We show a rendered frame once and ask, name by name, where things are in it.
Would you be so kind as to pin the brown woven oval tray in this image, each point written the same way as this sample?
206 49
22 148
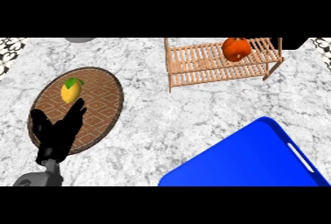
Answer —
96 96

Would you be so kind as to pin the blue plastic tray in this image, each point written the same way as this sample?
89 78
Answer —
250 157

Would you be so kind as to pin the grey round object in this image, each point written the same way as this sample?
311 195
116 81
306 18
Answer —
80 39

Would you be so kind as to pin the orange pumpkin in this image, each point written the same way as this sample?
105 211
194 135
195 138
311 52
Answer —
235 49

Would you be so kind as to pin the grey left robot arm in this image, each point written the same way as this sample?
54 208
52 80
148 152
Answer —
45 175

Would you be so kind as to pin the wooden slatted tiered shelf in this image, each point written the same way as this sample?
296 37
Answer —
215 62

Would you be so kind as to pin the black appliance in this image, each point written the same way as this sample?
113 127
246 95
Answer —
293 42

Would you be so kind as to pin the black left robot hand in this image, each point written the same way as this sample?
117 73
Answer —
59 134

